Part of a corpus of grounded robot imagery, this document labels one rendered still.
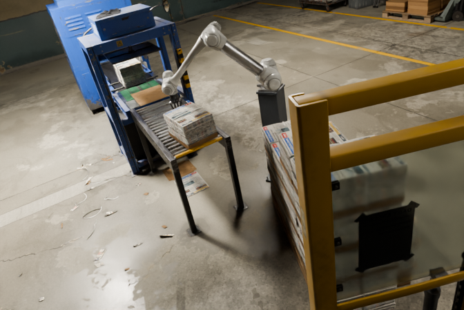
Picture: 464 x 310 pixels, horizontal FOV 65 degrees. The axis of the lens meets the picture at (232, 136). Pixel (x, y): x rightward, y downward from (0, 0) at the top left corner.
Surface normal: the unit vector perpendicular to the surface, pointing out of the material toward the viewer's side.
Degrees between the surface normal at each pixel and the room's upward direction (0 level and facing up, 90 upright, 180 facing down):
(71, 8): 90
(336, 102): 90
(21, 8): 90
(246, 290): 0
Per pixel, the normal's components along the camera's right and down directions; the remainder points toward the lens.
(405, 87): 0.16, 0.47
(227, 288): -0.17, -0.86
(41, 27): 0.47, 0.37
